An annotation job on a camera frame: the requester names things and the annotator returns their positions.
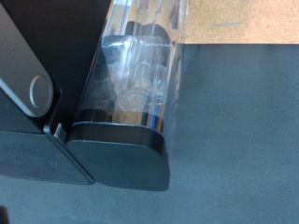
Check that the dark gray panel board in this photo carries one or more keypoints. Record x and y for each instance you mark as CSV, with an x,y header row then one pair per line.
x,y
236,140

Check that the black Keurig coffee machine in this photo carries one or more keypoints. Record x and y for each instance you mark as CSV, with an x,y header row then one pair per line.
x,y
62,46

